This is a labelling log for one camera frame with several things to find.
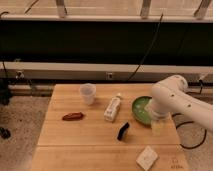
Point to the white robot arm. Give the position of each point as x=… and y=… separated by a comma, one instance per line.
x=170, y=95

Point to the white plastic bottle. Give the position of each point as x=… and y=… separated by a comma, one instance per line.
x=113, y=108

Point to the clear plastic cup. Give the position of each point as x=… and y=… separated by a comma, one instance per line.
x=88, y=92

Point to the green bowl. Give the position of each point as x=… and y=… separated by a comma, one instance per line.
x=139, y=112

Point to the brown sausage toy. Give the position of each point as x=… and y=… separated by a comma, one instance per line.
x=73, y=116

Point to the white square sponge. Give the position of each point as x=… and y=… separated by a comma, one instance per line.
x=147, y=158

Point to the black object on floor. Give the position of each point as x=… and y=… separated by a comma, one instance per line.
x=4, y=133

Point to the wall power outlet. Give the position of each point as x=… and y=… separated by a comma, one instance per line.
x=109, y=76

